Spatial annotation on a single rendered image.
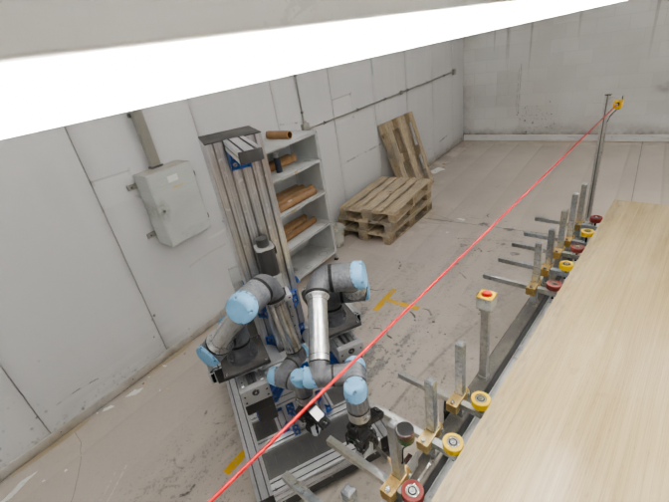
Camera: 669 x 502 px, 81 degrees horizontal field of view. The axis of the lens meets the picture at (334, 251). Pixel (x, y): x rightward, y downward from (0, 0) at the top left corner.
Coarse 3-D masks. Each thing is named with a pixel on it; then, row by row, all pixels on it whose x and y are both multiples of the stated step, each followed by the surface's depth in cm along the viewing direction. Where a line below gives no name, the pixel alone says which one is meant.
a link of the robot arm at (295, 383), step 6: (294, 372) 158; (300, 372) 157; (288, 378) 158; (294, 378) 155; (300, 378) 154; (288, 384) 158; (294, 384) 155; (300, 384) 154; (294, 390) 158; (300, 390) 156; (306, 390) 157; (312, 390) 160; (300, 396) 158; (306, 396) 158
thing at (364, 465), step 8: (328, 440) 164; (336, 440) 164; (336, 448) 161; (344, 448) 160; (344, 456) 159; (352, 456) 156; (360, 456) 156; (360, 464) 153; (368, 464) 152; (368, 472) 151; (376, 472) 149; (376, 480) 149; (384, 480) 146; (400, 488) 143; (400, 496) 142
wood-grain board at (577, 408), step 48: (624, 240) 257; (576, 288) 221; (624, 288) 215; (576, 336) 190; (624, 336) 185; (528, 384) 169; (576, 384) 165; (624, 384) 162; (480, 432) 153; (528, 432) 150; (576, 432) 147; (624, 432) 144; (480, 480) 137; (528, 480) 135; (576, 480) 132; (624, 480) 130
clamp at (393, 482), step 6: (408, 468) 148; (390, 474) 147; (408, 474) 147; (390, 480) 145; (396, 480) 144; (402, 480) 144; (384, 486) 143; (390, 486) 143; (396, 486) 142; (384, 492) 141; (390, 492) 141; (396, 492) 142; (384, 498) 143; (390, 498) 140
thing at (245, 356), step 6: (252, 342) 191; (234, 348) 183; (240, 348) 184; (246, 348) 186; (252, 348) 189; (228, 354) 187; (234, 354) 185; (240, 354) 185; (246, 354) 186; (252, 354) 189; (228, 360) 188; (234, 360) 187; (240, 360) 185; (246, 360) 186; (252, 360) 188
